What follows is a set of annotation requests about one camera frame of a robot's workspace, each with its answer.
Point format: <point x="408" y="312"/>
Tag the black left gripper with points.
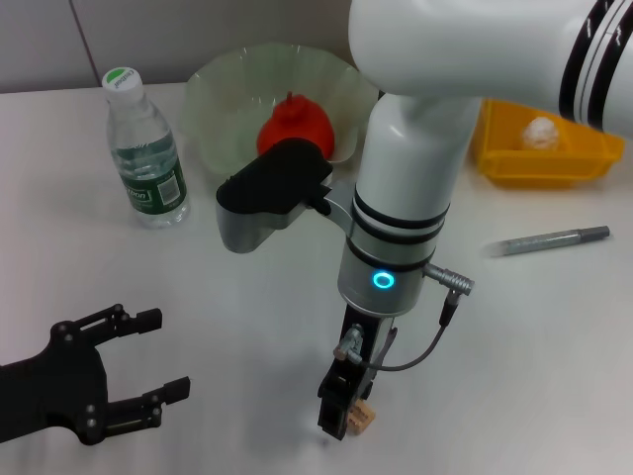
<point x="54" y="386"/>

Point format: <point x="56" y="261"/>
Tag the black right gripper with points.
<point x="368" y="341"/>

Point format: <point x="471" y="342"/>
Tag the tan eraser block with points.
<point x="361" y="418"/>

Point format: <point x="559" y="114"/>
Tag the clear water bottle green label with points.
<point x="143" y="148"/>

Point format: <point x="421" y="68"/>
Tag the grey marker pen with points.
<point x="544" y="242"/>

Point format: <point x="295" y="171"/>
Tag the orange fruit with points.
<point x="301" y="123"/>

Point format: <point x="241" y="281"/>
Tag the white paper ball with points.
<point x="541" y="132"/>

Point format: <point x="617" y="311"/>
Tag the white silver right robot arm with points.
<point x="415" y="148"/>

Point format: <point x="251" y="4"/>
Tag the green glass fruit bowl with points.
<point x="222" y="109"/>

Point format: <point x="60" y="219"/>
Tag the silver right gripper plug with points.
<point x="348" y="341"/>

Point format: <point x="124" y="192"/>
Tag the yellow plastic bin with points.
<point x="544" y="168"/>

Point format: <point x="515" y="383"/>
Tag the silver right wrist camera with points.
<point x="272" y="183"/>

